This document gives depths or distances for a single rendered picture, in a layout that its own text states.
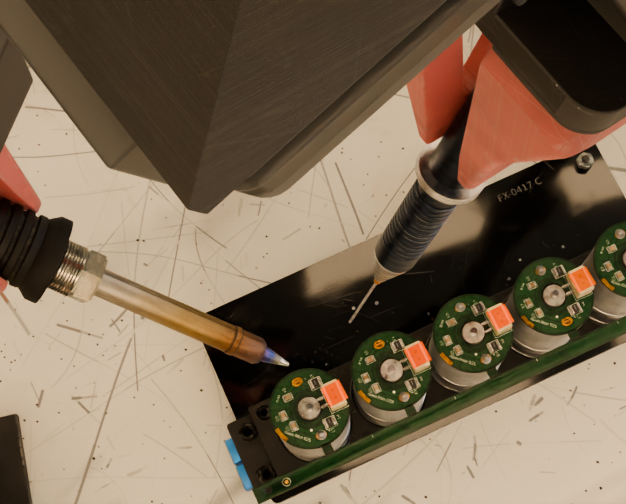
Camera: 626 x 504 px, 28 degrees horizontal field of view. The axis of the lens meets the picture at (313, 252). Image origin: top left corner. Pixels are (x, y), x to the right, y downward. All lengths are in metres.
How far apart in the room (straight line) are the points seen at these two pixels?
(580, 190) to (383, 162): 0.07
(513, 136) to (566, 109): 0.02
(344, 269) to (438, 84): 0.22
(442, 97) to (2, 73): 0.09
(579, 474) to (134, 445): 0.16
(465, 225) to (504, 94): 0.26
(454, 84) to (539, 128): 0.06
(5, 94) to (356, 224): 0.27
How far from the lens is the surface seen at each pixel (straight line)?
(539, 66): 0.18
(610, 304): 0.42
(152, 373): 0.46
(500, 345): 0.39
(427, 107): 0.24
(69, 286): 0.35
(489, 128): 0.21
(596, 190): 0.47
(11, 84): 0.22
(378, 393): 0.39
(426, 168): 0.27
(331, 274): 0.45
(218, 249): 0.47
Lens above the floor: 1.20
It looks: 75 degrees down
